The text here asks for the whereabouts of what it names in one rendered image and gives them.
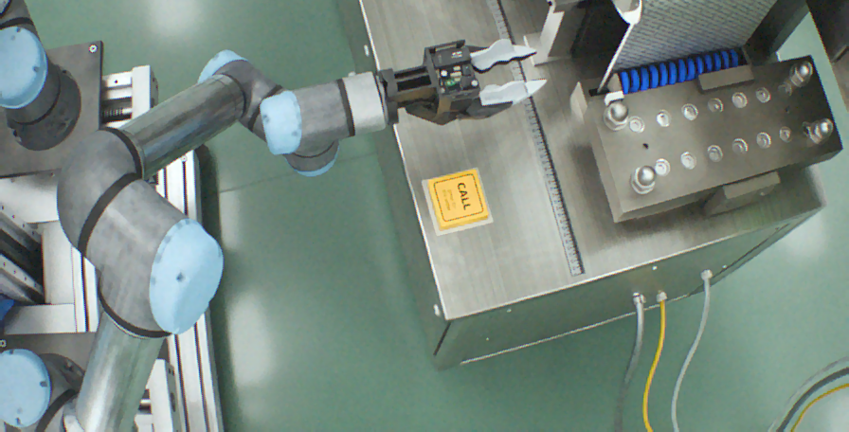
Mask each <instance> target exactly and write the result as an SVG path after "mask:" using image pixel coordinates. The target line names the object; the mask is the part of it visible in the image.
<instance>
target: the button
mask: <svg viewBox="0 0 849 432"><path fill-rule="evenodd" d="M427 187H428V191H429V194H430V198H431V201H432V205H433V208H434V211H435V215H436V219H437V222H438V226H439V230H446V229H449V228H453V227H457V226H461V225H468V224H472V223H474V222H478V221H482V220H486V219H487V218H488V216H489V212H488V209H487V206H486V203H485V199H484V196H483V192H482V189H481V185H480V182H479V177H478V173H477V171H476V170H475V169H473V170H470V171H462V172H458V173H454V174H450V175H446V176H443V177H439V178H435V179H431V180H428V183H427Z"/></svg>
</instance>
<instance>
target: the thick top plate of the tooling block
mask: <svg viewBox="0 0 849 432"><path fill-rule="evenodd" d="M802 61H807V62H809V63H810V64H811V66H812V74H811V77H810V80H809V81H808V84H807V85H806V86H804V87H799V86H797V85H795V84H794V83H793V82H792V80H791V78H790V77H789V71H790V68H791V67H792V66H793V65H795V64H796V63H800V62H802ZM751 71H752V73H753V76H754V80H753V82H751V83H746V84H742V85H738V86H734V87H730V88H725V89H721V90H716V91H712V92H708V93H704V94H700V93H699V90H698V87H697V84H696V81H695V80H691V81H684V82H679V83H675V84H670V85H666V86H662V87H657V88H653V89H648V90H644V91H640V92H636V93H631V94H627V95H623V100H622V102H623V103H625V104H626V106H627V107H628V112H629V114H628V121H627V124H626V126H625V127H624V128H623V129H621V130H620V131H613V130H611V129H609V128H608V127H606V125H605V123H604V120H603V113H604V110H605V109H606V108H607V107H608V106H606V104H605V100H604V99H602V100H597V101H593V102H590V103H589V104H588V106H587V109H586V110H585V112H584V114H583V120H584V122H585V125H586V128H587V134H588V137H589V140H590V143H591V146H592V149H593V152H594V155H595V158H596V161H597V165H598V168H599V171H600V174H601V177H602V180H603V183H604V187H605V192H606V196H607V199H608V202H609V205H610V208H611V212H612V215H613V219H614V222H615V223H618V222H621V221H624V220H628V219H631V218H635V217H638V216H642V215H644V214H648V213H651V212H655V211H658V210H662V209H665V208H668V207H673V206H677V205H680V204H684V203H687V202H691V201H694V200H697V199H700V198H703V197H707V196H710V195H714V194H716V193H717V192H718V191H719V190H720V189H721V188H722V187H723V186H725V185H728V184H731V183H735V182H738V181H742V180H745V179H748V178H751V177H754V176H758V175H761V174H764V173H768V172H771V171H777V173H778V175H780V174H784V173H787V172H790V171H795V170H798V169H802V168H805V167H808V166H812V165H815V164H818V163H821V162H824V161H827V160H830V159H832V158H833V157H834V156H836V155H837V154H838V153H839V152H841V151H842V150H843V149H844V148H843V145H842V142H841V139H840V134H839V131H838V128H837V125H836V122H835V120H834V117H833V114H832V111H831V108H830V105H829V102H828V100H827V97H826V95H825V92H824V89H823V86H822V82H821V79H820V76H819V74H818V71H817V68H816V66H815V64H814V61H813V59H812V56H811V55H807V56H803V57H799V58H794V59H789V60H785V61H780V62H776V63H768V64H763V65H758V66H754V67H751ZM823 118H827V119H829V120H830V121H831V122H832V125H833V130H832V132H831V134H830V137H829V138H828V139H827V141H826V142H825V143H823V144H817V143H815V142H814V141H813V140H812V138H811V136H810V133H809V128H810V126H811V124H812V123H813V122H815V121H817V120H820V119H823ZM643 166H650V167H652V168H653V169H654V170H655V172H656V180H655V185H654V187H653V189H652V190H651V191H650V192H648V193H646V194H639V193H637V192H636V191H634V190H633V189H632V188H631V185H630V176H631V174H632V172H633V171H634V170H636V169H637V168H641V167H643Z"/></svg>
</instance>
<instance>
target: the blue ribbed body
mask: <svg viewBox="0 0 849 432"><path fill-rule="evenodd" d="M729 55H730V57H729ZM743 62H744V58H743V56H742V55H741V54H740V55H737V52H736V51H735V50H734V49H731V50H730V52H729V54H728V52H727V51H725V50H723V51H721V58H720V55H719V54H718V53H717V52H715V53H713V59H712V58H711V56H710V55H709V54H705V55H704V62H703V60H702V58H701V57H700V56H696V57H695V63H694V60H693V59H692V58H687V60H686V65H685V62H684V61H683V60H678V61H677V67H676V64H675V63H674V62H673V61H670V62H669V63H668V69H667V67H666V65H665V64H664V63H660V64H659V71H658V69H657V68H656V67H655V66H654V65H653V64H652V65H650V68H649V71H650V73H648V71H647V69H646V68H645V67H641V70H640V73H641V74H640V75H639V74H638V71H637V70H636V69H631V71H630V76H631V77H630V78H629V77H628V74H627V72H626V71H622V72H621V79H620V83H621V86H622V89H623V91H622V92H623V94H624V95H627V94H628V92H629V93H636V92H638V90H640V91H644V90H647V88H649V89H653V88H657V86H658V87H662V86H665V85H666V84H668V85H670V84H675V83H676V82H677V83H679V82H684V81H691V80H693V79H695V78H696V77H697V76H698V75H701V74H706V73H711V72H715V71H719V70H724V69H729V68H733V67H737V66H742V65H743V64H742V63H743Z"/></svg>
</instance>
